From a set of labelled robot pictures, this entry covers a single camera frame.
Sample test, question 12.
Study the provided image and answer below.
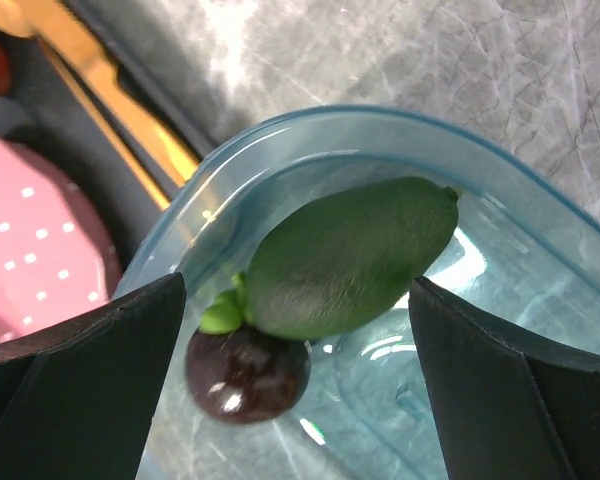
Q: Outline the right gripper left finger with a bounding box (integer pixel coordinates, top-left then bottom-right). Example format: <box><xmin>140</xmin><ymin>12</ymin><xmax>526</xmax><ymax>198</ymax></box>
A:
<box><xmin>0</xmin><ymin>273</ymin><xmax>186</xmax><ymax>479</ymax></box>

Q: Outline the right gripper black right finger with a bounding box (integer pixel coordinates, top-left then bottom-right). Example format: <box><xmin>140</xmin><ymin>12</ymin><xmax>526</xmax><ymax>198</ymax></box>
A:
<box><xmin>409</xmin><ymin>277</ymin><xmax>600</xmax><ymax>479</ymax></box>

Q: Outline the dark purple passion fruit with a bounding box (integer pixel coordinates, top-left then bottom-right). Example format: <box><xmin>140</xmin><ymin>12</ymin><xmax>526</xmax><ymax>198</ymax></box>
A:
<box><xmin>184</xmin><ymin>324</ymin><xmax>311</xmax><ymax>424</ymax></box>

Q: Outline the green avocado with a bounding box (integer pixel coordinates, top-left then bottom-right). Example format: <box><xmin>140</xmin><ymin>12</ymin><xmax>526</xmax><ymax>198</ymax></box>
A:
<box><xmin>199</xmin><ymin>175</ymin><xmax>462</xmax><ymax>341</ymax></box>

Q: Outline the pink dotted plate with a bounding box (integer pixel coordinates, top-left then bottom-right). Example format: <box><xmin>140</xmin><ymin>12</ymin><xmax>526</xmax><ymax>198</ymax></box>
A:
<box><xmin>0</xmin><ymin>138</ymin><xmax>122</xmax><ymax>343</ymax></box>

